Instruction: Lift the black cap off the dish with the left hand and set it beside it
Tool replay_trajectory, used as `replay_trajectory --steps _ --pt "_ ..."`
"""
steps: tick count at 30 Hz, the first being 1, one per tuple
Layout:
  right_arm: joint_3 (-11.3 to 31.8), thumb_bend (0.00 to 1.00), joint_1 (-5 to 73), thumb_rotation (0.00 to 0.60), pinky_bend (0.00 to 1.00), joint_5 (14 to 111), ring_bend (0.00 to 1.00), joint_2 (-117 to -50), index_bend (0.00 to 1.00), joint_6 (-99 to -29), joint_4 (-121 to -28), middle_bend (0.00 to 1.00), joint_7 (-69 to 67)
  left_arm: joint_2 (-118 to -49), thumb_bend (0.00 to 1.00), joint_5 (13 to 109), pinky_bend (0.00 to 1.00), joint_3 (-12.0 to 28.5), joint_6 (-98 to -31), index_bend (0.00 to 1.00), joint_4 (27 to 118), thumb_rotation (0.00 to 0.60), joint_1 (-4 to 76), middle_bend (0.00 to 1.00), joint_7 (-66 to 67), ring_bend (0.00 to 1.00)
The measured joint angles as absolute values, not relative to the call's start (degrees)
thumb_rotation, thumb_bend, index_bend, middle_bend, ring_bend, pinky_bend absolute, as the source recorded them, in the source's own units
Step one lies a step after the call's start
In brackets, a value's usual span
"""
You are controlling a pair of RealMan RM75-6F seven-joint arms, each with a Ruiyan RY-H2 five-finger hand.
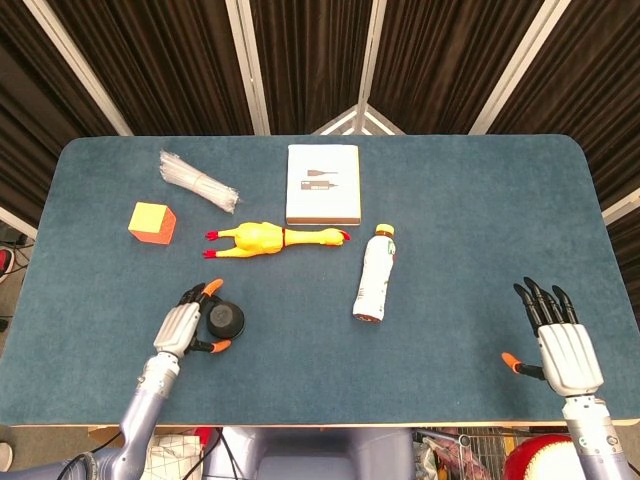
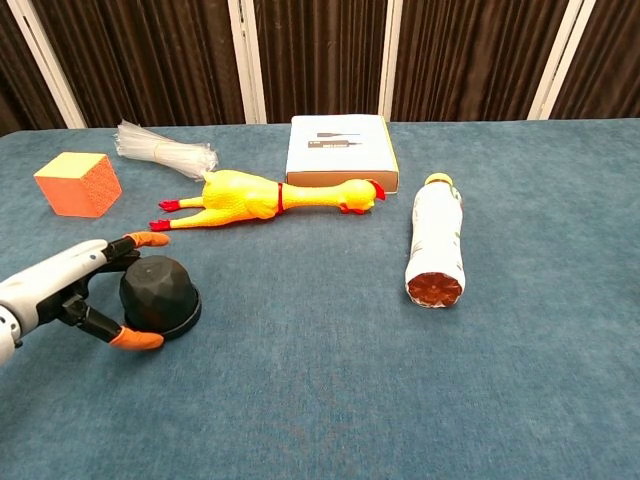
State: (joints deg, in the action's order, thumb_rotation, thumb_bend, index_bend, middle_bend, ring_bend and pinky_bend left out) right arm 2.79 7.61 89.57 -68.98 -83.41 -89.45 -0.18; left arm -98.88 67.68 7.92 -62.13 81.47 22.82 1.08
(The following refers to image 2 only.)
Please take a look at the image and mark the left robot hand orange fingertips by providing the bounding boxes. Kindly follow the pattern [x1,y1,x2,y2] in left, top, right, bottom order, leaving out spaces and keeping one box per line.
[0,231,172,352]

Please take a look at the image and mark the black faceted dice cup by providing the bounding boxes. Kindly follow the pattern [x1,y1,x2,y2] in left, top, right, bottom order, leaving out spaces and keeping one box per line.
[118,255,199,332]

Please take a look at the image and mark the orange foam cube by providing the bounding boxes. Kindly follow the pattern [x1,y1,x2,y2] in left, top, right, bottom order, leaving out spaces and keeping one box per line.
[33,152,124,219]

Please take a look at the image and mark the clear plastic bag bundle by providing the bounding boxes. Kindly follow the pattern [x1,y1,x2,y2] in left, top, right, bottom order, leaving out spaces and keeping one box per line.
[114,119,220,182]

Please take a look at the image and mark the yellow rubber chicken toy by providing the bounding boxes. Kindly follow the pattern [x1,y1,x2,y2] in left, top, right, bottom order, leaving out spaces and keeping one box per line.
[148,169,388,233]

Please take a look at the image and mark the dark brown curtain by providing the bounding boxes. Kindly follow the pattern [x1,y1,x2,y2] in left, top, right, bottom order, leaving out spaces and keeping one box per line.
[0,0,640,136]

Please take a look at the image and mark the blue table cloth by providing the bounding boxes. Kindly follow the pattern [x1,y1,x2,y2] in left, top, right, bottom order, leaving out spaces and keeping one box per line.
[0,117,640,480]

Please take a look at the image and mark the white flat product box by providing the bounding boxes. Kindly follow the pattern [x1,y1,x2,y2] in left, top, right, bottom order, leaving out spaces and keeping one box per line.
[284,114,401,196]

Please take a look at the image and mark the white labelled drink bottle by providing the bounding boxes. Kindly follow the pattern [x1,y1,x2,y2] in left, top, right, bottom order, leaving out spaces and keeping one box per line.
[404,172,467,310]

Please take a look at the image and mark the white frame post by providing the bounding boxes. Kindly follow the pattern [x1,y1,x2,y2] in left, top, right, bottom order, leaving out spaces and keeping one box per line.
[377,0,404,123]
[6,0,88,130]
[526,0,597,121]
[226,0,268,125]

